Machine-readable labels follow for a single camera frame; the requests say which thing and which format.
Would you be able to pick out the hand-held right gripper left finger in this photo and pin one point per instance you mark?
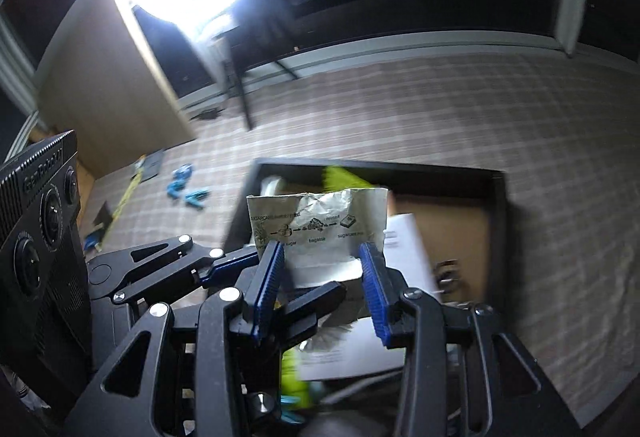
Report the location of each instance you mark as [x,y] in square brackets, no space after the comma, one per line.
[267,282]

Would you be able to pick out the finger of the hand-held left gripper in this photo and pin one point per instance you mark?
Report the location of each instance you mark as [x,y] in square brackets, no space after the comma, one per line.
[315,299]
[227,265]

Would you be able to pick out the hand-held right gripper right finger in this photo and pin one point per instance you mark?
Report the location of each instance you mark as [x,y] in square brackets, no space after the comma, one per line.
[372,297]

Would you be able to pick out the white paper sachet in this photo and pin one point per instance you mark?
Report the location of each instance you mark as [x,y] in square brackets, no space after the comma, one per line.
[320,227]

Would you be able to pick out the large teal clothes clip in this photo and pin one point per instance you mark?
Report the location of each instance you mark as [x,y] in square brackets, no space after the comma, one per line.
[289,403]

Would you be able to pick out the black storage box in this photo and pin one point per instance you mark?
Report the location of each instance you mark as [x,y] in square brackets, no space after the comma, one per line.
[502,242]

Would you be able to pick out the blue wrapper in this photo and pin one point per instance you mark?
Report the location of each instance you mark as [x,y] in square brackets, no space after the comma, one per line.
[91,242]

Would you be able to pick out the white printed leaflet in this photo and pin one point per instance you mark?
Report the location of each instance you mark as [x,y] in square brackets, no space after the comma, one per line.
[350,352]
[407,242]

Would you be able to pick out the black packet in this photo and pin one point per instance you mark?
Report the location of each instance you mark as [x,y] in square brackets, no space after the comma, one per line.
[102,214]

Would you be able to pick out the metal clip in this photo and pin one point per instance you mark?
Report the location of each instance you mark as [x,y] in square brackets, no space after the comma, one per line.
[447,273]

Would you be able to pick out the lime green bottle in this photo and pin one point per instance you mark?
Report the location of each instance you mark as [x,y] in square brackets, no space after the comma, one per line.
[290,377]

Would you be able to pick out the long yellow strip packet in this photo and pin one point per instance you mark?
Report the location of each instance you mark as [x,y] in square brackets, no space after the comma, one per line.
[125,199]

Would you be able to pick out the blue round gadget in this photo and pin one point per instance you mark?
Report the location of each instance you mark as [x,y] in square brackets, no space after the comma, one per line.
[181,174]

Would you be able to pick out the yellow-green shuttlecock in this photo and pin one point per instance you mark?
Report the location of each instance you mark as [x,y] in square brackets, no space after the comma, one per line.
[345,177]

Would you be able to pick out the grey foil packet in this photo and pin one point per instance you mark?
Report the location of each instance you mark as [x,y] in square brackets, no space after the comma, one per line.
[152,164]

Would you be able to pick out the wooden cabinet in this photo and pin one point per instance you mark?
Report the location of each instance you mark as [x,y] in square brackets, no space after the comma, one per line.
[125,92]

